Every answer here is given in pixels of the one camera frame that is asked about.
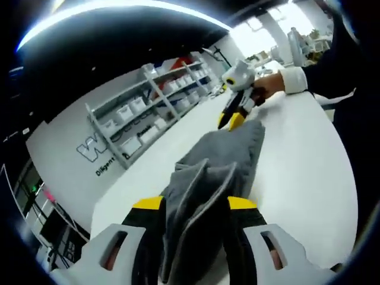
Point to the clear plastic container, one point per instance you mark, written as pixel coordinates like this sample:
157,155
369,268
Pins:
148,69

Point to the grey metal shelving rack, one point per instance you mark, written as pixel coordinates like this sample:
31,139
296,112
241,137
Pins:
161,95

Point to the grey towel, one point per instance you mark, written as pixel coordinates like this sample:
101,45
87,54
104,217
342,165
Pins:
225,154

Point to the group of white storage boxes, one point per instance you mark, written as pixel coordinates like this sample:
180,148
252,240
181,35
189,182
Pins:
130,147

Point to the pink object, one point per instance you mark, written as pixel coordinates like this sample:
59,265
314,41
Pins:
49,196

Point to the person's right hand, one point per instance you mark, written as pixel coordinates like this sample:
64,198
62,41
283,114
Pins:
271,84

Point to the white linear ceiling light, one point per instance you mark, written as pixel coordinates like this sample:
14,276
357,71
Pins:
124,9

